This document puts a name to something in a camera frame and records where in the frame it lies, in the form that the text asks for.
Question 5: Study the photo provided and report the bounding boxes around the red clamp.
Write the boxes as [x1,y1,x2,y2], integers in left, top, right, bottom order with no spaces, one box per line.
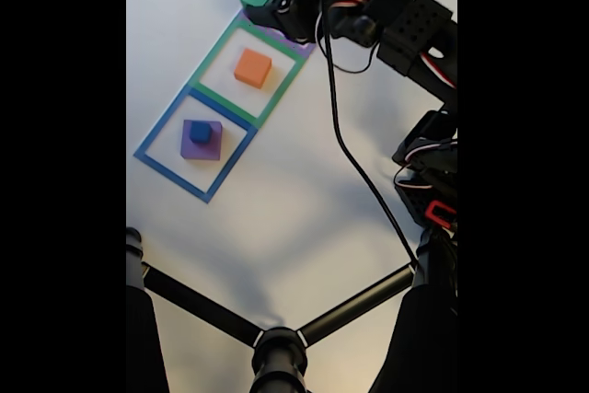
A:
[423,200,458,229]

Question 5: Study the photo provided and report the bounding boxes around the black camera cable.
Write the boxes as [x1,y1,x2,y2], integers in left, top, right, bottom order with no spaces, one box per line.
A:
[315,0,418,272]

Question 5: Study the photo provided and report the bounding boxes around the black tripod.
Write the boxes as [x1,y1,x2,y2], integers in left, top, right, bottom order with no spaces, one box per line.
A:
[126,225,458,393]

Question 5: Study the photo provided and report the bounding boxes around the blue square tape frame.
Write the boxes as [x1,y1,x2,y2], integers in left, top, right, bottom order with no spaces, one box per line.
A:
[133,83,260,204]

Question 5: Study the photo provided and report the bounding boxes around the small blue cube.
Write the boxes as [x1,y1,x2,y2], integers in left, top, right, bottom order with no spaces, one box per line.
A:
[189,120,214,144]

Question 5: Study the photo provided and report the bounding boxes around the purple square tape frame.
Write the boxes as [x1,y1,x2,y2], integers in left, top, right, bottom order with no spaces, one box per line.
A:
[238,0,318,58]

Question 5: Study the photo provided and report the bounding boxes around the large purple cube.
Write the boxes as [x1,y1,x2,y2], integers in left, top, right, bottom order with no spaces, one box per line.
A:
[179,119,224,162]

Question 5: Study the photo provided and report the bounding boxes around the green square tape frame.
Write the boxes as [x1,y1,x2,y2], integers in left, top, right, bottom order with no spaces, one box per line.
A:
[189,17,307,130]

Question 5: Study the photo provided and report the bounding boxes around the large orange cube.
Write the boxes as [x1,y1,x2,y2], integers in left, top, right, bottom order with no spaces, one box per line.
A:
[233,47,273,90]

